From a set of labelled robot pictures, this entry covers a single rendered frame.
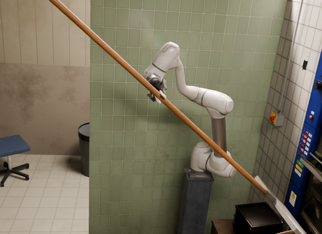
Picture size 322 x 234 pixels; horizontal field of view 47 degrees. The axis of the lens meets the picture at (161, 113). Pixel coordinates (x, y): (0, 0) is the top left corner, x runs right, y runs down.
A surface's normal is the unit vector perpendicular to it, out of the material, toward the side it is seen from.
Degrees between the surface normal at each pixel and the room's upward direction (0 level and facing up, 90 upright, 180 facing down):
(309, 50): 90
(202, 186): 90
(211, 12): 90
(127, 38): 90
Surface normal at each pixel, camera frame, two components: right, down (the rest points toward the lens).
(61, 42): 0.10, 0.37
